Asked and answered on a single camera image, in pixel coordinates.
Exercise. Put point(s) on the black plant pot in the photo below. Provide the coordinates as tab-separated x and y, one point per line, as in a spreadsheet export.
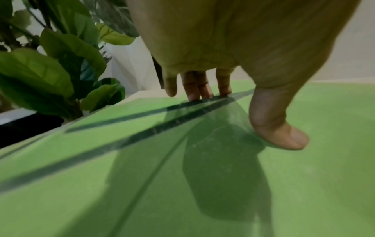
26	129

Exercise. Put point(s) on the person's left hand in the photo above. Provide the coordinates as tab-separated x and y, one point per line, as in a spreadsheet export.
240	39

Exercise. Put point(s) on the green leafy potted plant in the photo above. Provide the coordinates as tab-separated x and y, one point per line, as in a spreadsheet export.
49	69

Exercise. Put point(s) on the green mat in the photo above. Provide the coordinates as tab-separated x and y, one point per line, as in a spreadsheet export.
322	173

